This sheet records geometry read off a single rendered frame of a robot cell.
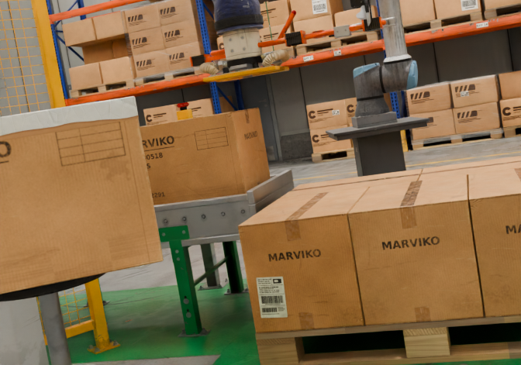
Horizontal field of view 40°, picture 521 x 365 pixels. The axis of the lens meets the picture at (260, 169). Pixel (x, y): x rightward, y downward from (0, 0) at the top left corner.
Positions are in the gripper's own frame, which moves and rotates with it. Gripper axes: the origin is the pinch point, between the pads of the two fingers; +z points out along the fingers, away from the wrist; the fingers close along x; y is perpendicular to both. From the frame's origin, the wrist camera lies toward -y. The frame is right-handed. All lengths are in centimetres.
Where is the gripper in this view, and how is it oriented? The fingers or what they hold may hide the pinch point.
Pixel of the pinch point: (370, 24)
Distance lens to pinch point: 324.5
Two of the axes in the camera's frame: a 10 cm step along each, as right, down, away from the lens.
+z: 1.6, 9.8, 0.9
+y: -9.5, 1.3, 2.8
